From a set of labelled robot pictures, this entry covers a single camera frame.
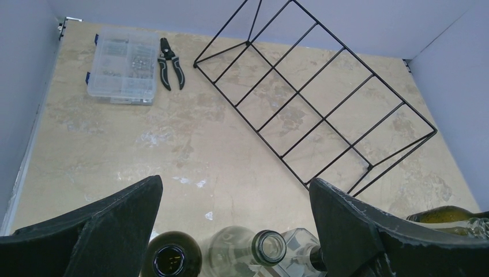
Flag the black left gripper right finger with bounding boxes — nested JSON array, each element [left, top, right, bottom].
[[309, 178, 488, 276]]

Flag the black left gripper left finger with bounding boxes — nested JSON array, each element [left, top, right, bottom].
[[1, 175, 163, 276]]

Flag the clear champagne bottle black label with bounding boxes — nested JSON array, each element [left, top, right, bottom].
[[415, 218, 488, 240]]

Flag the olive green wine bottle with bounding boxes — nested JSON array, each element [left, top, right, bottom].
[[406, 205, 488, 223]]

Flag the square clear bottle black cap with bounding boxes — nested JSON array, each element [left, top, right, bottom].
[[255, 228, 327, 277]]

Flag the green wine bottle white label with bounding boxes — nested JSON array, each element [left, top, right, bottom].
[[140, 231, 202, 277]]

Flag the clear empty glass bottle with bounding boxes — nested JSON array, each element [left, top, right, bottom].
[[202, 226, 287, 276]]

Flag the clear plastic screw organizer box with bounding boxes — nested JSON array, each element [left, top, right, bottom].
[[85, 27, 159, 106]]

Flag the black grey pliers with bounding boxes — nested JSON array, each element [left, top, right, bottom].
[[157, 37, 186, 92]]

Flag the black wire wine rack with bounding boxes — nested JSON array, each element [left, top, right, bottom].
[[193, 1, 438, 197]]

